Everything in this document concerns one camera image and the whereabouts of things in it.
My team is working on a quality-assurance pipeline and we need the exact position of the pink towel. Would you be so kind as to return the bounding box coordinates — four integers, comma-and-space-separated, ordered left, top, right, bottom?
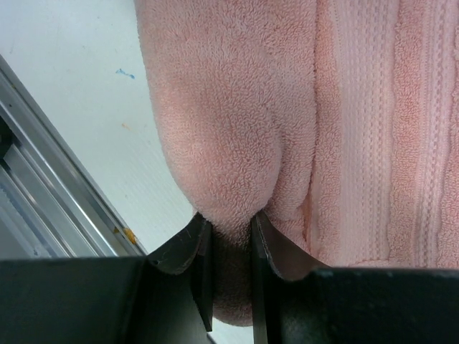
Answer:
135, 1, 458, 326

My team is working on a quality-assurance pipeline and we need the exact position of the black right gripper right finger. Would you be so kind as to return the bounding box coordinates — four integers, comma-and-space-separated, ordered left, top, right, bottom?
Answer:
251, 213, 458, 343

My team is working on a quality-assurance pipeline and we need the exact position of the aluminium mounting rail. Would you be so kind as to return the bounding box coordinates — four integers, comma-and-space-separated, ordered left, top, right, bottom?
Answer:
1, 59, 143, 258

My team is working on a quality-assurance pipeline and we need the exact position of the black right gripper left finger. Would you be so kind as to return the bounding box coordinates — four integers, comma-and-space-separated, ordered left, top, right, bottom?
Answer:
1, 215, 212, 343

